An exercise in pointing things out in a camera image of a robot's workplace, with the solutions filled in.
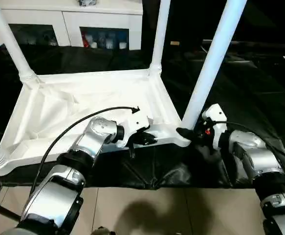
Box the black folding table frame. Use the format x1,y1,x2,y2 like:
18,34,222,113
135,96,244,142
0,181,21,221

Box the black monitor bar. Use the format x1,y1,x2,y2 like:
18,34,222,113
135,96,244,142
202,39,285,51

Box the white plastic table top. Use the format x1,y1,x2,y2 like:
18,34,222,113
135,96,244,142
0,68,192,177

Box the black glossy mat cloth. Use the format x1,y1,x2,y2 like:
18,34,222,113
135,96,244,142
0,41,285,190

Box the white glass door cabinet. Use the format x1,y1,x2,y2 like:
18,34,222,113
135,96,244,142
0,0,143,51

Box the dark patterned bundle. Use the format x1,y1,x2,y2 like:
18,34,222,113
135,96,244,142
77,0,101,7

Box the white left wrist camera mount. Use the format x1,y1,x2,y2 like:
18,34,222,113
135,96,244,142
114,107,151,149

